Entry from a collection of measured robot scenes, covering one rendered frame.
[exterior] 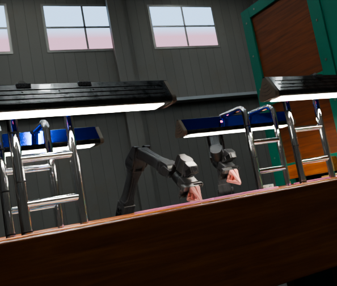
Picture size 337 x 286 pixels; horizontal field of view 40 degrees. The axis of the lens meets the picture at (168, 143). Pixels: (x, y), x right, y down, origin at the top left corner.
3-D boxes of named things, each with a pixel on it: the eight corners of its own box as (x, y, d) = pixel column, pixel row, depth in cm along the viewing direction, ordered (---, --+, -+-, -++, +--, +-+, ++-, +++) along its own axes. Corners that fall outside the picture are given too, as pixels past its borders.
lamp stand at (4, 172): (-2, 266, 153) (-20, 133, 159) (58, 253, 163) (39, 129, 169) (7, 268, 137) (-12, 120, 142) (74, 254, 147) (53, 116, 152)
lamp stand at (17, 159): (21, 271, 119) (-1, 101, 124) (96, 255, 128) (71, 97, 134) (38, 275, 102) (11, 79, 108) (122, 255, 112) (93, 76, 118)
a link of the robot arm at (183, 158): (199, 161, 197) (182, 147, 205) (183, 163, 191) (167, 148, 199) (190, 184, 201) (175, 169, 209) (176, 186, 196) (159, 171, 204)
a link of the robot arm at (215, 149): (226, 151, 226) (223, 135, 235) (208, 154, 227) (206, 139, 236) (229, 168, 233) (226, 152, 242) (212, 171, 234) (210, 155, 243)
